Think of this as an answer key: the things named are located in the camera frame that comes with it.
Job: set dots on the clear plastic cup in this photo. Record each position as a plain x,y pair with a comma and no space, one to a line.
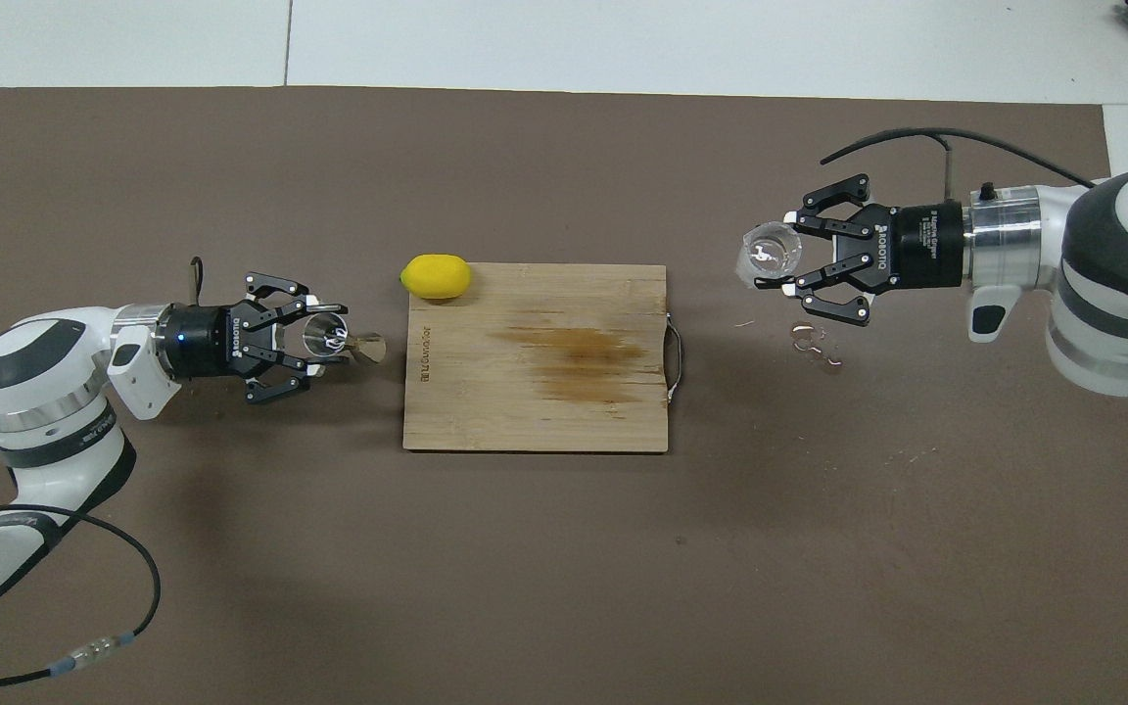
770,257

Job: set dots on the brown table mat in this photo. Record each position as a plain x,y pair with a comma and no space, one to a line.
525,587

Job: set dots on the steel jigger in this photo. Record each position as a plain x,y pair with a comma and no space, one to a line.
368,348

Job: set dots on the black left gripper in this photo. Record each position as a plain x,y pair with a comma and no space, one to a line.
211,341

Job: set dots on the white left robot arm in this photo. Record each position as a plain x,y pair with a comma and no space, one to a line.
35,392

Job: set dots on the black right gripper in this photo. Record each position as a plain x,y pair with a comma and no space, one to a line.
912,247

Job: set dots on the wooden cutting board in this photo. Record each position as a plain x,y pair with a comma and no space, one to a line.
486,392

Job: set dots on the yellow lemon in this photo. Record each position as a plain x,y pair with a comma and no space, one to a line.
436,276

